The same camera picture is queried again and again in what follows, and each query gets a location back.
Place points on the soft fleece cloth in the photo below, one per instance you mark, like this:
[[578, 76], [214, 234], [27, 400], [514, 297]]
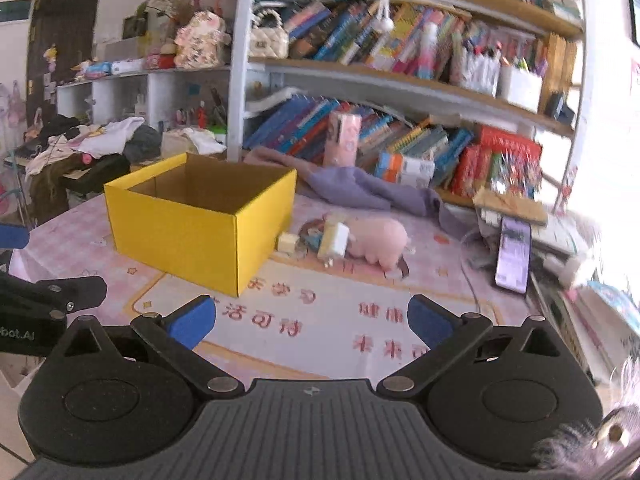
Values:
[[350, 185]]

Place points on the pile of clothes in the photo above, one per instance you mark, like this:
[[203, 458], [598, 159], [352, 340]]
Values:
[[107, 137]]

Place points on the pink printed table mat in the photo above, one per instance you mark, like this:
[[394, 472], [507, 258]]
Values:
[[320, 280]]

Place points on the dark pinboard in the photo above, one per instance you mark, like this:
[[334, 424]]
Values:
[[65, 25]]

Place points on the black bag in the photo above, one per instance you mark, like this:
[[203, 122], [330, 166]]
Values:
[[95, 172]]

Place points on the white pen holder box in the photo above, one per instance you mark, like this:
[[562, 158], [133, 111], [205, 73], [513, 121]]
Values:
[[520, 87]]

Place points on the white orange box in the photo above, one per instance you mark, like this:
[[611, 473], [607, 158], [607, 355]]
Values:
[[410, 170]]

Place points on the pile of papers and books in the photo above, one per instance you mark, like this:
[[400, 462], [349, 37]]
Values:
[[515, 210]]

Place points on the white low shelf unit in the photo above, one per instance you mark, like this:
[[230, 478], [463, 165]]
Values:
[[115, 90]]

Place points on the dried flowers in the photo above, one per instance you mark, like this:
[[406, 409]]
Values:
[[170, 0]]

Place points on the small teal round item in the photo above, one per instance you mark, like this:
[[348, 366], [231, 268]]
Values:
[[311, 235]]

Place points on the yellow block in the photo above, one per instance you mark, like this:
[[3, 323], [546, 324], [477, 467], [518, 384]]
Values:
[[288, 243]]

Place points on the floral pink bag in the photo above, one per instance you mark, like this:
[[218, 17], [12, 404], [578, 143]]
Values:
[[200, 42]]

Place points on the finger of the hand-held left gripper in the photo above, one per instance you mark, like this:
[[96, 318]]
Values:
[[75, 292], [12, 236]]

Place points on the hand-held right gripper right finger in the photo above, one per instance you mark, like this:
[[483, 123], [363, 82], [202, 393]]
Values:
[[430, 319]]

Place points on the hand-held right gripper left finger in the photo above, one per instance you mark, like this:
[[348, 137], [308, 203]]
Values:
[[192, 320]]

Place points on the row of colourful books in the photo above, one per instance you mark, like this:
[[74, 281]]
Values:
[[360, 35]]

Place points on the wooden bookshelf with white frame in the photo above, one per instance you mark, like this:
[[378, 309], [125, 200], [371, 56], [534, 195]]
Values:
[[350, 68]]

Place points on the row of blue spiral books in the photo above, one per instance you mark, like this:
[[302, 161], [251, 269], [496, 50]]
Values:
[[300, 125]]

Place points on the white plastic bag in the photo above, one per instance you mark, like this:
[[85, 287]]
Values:
[[192, 141]]

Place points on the pink plush pig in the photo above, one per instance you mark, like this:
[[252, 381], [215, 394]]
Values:
[[377, 237]]

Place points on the stack of red books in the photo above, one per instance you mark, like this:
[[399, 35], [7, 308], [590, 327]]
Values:
[[500, 160]]

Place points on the smartphone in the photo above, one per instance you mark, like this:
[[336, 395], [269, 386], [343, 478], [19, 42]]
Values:
[[512, 255]]

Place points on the person's fuzzy jacket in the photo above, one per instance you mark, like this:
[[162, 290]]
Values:
[[575, 442]]

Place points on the red small bottle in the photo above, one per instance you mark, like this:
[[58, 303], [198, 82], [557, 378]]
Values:
[[202, 115]]

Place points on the white quilted handbag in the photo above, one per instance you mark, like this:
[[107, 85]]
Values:
[[268, 40]]

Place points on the yellow cardboard box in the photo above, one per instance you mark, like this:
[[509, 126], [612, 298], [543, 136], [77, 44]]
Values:
[[175, 230]]

